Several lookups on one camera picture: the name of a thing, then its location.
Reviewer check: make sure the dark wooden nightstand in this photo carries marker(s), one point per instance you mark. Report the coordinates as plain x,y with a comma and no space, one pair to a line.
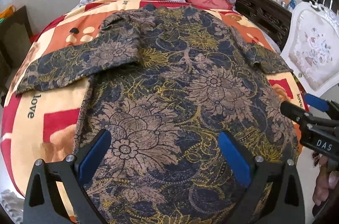
15,33

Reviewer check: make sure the orange red patchwork blanket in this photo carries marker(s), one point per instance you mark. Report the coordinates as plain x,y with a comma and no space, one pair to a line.
42,126

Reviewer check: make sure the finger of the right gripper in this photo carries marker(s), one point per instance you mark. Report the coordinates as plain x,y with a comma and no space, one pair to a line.
331,108
295,113

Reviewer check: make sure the white ornate upholstered chair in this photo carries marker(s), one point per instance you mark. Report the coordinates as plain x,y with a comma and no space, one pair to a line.
311,49

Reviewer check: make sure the person's right hand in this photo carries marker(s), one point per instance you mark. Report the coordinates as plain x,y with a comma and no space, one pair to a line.
326,179

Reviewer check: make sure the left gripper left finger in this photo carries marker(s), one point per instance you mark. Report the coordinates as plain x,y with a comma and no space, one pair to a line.
43,202

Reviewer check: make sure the dark floral patterned shirt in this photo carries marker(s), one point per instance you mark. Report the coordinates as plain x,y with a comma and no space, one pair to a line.
165,82

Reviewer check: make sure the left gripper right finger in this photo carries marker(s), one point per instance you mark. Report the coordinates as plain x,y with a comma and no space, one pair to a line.
284,203

